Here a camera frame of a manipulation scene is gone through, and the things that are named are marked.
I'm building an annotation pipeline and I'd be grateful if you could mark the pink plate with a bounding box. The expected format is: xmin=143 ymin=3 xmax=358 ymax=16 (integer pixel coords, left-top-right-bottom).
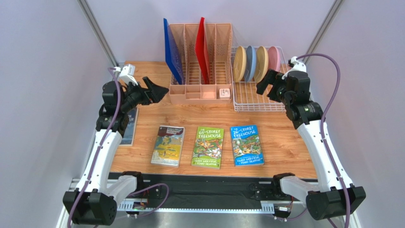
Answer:
xmin=268 ymin=46 xmax=281 ymax=72

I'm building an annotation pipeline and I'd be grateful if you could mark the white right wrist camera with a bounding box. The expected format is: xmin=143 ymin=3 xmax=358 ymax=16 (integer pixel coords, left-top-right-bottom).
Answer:
xmin=282 ymin=57 xmax=307 ymax=80

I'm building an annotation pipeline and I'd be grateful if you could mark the brown yellow illustrated book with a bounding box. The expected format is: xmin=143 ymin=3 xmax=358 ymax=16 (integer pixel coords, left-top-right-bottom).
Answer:
xmin=151 ymin=125 xmax=185 ymax=167

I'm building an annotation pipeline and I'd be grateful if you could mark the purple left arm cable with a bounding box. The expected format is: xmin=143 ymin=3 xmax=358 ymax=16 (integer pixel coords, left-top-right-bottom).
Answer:
xmin=67 ymin=66 xmax=170 ymax=228

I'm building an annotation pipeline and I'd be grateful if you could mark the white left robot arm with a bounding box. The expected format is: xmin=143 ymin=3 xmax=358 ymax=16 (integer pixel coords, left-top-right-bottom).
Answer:
xmin=63 ymin=77 xmax=169 ymax=227

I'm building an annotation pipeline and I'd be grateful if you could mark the dark blue book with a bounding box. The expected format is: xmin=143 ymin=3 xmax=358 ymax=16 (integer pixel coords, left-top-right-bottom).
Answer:
xmin=120 ymin=108 xmax=139 ymax=146

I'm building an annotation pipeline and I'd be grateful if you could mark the pink plastic file organizer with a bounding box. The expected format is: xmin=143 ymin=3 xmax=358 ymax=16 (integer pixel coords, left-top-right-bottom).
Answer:
xmin=169 ymin=23 xmax=233 ymax=105

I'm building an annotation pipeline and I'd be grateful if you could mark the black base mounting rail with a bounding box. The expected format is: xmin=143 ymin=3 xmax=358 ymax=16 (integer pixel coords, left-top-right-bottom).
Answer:
xmin=134 ymin=173 xmax=291 ymax=209

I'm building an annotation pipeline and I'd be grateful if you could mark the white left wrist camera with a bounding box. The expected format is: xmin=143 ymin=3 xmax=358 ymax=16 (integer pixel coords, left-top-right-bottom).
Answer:
xmin=119 ymin=64 xmax=138 ymax=85

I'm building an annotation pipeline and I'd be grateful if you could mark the green treehouse book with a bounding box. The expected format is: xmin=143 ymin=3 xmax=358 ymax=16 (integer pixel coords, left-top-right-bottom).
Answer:
xmin=191 ymin=126 xmax=224 ymax=169

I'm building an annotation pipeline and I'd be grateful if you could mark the blue folder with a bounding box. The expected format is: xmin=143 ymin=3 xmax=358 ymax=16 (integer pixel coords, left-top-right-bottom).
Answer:
xmin=163 ymin=18 xmax=184 ymax=85

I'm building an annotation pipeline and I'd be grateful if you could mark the white wire dish rack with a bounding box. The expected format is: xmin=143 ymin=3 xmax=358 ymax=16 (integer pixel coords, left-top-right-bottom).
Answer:
xmin=231 ymin=46 xmax=290 ymax=112

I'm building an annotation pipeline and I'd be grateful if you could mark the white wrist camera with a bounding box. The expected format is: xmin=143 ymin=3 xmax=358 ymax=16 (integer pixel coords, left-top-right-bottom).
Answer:
xmin=282 ymin=57 xmax=307 ymax=80
xmin=119 ymin=64 xmax=138 ymax=85

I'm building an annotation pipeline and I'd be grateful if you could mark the red folder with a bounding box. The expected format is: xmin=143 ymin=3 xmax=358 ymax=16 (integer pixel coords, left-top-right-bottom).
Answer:
xmin=195 ymin=17 xmax=210 ymax=85

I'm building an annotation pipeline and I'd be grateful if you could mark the blue plate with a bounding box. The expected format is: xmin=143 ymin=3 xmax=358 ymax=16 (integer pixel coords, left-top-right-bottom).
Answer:
xmin=244 ymin=46 xmax=257 ymax=82

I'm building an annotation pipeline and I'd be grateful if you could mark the small white pink cube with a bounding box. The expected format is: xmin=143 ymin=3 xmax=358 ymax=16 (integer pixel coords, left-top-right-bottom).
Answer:
xmin=218 ymin=88 xmax=231 ymax=99

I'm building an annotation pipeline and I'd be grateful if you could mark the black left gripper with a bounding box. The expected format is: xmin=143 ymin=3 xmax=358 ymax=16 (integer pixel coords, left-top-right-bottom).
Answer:
xmin=120 ymin=76 xmax=169 ymax=113

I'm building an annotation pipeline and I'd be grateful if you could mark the blue treehouse book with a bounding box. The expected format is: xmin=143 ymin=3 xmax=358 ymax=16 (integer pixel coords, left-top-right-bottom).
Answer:
xmin=230 ymin=125 xmax=264 ymax=167

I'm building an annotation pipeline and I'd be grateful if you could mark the yellow plate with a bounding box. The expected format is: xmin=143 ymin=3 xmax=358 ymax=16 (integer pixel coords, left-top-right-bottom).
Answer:
xmin=254 ymin=46 xmax=269 ymax=83
xmin=233 ymin=46 xmax=247 ymax=82

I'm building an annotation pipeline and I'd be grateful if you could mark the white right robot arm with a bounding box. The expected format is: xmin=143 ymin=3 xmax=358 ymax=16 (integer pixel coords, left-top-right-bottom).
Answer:
xmin=256 ymin=69 xmax=366 ymax=220

